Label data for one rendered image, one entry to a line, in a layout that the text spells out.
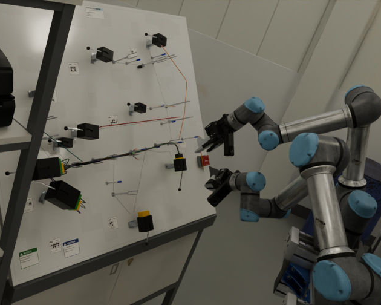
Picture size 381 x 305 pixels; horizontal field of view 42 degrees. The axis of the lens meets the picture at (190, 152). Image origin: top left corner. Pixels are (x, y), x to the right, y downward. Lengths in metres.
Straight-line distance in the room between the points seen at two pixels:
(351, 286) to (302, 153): 0.43
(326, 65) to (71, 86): 2.98
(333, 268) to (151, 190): 0.99
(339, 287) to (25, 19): 1.39
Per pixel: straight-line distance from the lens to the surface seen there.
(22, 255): 1.83
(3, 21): 1.91
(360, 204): 2.09
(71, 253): 1.94
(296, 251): 2.17
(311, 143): 1.65
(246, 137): 4.85
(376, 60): 4.71
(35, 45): 1.96
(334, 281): 1.56
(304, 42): 4.65
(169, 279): 2.75
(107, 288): 2.32
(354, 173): 2.19
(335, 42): 4.57
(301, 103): 4.65
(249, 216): 1.93
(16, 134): 1.42
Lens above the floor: 2.08
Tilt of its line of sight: 22 degrees down
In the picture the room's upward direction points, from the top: 21 degrees clockwise
